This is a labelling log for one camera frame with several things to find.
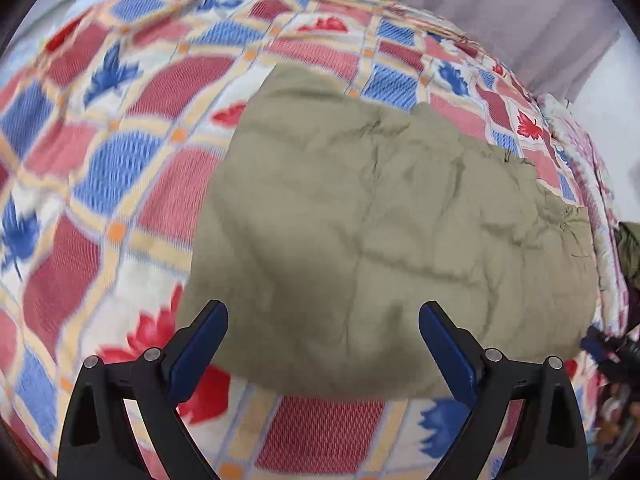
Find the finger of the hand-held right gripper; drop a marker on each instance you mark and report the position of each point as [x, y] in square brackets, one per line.
[595, 346]

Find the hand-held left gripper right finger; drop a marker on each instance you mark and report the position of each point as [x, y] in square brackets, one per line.
[447, 355]

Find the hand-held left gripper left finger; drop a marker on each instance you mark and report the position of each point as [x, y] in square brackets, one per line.
[200, 355]

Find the olive puffer jacket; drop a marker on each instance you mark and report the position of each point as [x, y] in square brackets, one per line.
[375, 235]

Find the green garment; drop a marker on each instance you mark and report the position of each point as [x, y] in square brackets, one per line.
[631, 255]

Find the pink floral quilt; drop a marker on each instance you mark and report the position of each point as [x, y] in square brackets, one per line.
[595, 170]

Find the leaf print patchwork bedspread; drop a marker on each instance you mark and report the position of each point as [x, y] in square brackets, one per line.
[115, 170]

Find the grey curtain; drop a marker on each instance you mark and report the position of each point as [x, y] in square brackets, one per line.
[500, 10]

